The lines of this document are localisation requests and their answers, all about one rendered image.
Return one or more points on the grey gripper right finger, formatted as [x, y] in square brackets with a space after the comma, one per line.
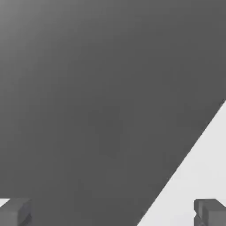
[210, 213]

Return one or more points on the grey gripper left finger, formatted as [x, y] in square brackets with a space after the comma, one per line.
[15, 212]

